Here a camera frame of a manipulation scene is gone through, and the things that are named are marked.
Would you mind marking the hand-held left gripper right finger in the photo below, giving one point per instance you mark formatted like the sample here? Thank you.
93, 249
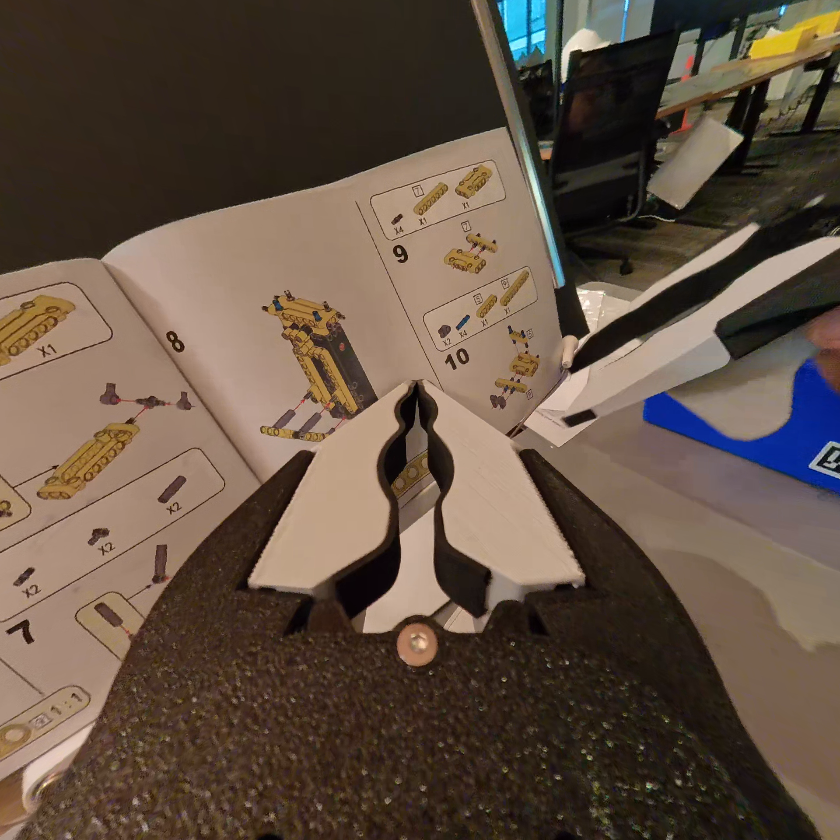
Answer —
505, 518

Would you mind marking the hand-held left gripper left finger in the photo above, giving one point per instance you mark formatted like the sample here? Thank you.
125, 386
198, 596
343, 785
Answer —
328, 518

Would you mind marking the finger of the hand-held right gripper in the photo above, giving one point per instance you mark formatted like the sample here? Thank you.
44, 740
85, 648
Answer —
663, 295
656, 367

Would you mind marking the toy brick instruction booklet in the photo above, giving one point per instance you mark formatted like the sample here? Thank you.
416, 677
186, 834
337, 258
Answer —
197, 394

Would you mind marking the person's right hand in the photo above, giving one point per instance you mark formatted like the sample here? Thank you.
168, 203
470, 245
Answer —
832, 341

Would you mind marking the white page holder clip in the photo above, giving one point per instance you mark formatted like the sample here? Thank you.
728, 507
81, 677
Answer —
568, 351

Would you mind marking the blue plastic bin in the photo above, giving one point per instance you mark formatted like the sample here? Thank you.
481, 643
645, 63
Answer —
709, 453

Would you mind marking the printed paper sheet red header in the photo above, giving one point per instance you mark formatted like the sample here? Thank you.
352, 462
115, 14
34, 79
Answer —
544, 420

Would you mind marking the white flat panel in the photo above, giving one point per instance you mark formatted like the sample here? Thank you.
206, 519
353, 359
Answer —
695, 164

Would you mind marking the wooden desk black legs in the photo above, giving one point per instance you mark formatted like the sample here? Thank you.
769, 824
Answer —
741, 72

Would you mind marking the yellow box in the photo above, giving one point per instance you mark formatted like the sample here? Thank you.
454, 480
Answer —
787, 39

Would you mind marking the black board panel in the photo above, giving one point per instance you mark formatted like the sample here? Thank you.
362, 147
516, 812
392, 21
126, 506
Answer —
197, 98

